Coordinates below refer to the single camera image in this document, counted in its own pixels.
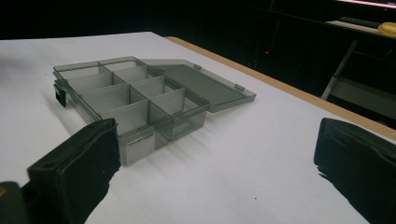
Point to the dark keyboard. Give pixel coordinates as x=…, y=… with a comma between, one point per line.
x=358, y=21

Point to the metal stand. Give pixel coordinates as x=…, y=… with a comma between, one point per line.
x=351, y=77

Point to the grey transparent compartment box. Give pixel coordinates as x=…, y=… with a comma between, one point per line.
x=137, y=99

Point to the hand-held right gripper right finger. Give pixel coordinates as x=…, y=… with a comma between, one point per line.
x=361, y=161

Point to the yellow round object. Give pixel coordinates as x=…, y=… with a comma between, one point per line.
x=387, y=29

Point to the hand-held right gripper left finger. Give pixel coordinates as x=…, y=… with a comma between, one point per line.
x=74, y=174

